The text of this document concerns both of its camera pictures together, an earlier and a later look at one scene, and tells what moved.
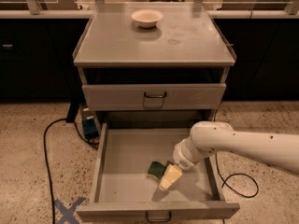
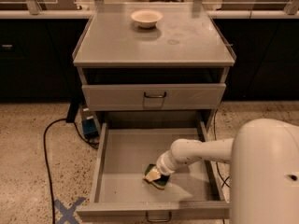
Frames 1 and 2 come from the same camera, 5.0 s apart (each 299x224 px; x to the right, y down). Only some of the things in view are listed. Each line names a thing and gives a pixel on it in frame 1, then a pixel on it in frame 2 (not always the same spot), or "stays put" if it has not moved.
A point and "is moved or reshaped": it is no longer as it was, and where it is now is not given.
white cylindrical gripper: x=181 y=160 -> x=163 y=166
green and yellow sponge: x=156 y=170 is moved or reshaped
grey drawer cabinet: x=173 y=74 stays put
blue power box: x=89 y=124 stays put
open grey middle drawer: x=121 y=189 stays put
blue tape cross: x=67 y=213 stays put
